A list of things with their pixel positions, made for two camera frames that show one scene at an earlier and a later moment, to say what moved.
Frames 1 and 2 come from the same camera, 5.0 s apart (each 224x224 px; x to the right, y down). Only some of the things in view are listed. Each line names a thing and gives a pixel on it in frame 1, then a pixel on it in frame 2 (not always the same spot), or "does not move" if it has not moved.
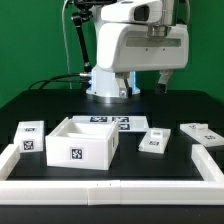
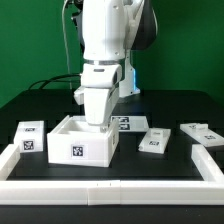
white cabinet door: x=155 y=140 does not move
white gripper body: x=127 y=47 to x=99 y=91
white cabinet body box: x=83 y=145 does not move
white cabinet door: x=201 y=133 does not move
